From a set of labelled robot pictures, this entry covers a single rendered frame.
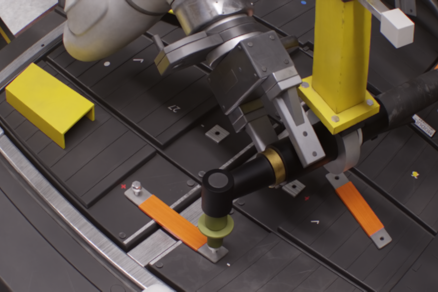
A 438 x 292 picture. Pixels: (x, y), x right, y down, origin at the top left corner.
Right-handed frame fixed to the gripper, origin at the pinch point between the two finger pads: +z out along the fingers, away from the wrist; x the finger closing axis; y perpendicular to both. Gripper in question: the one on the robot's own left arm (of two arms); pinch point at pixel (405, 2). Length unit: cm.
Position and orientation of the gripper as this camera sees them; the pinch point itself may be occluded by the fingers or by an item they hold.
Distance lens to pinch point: 123.4
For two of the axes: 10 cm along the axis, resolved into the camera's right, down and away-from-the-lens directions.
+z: -0.7, 9.8, 2.0
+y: -8.8, 0.3, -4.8
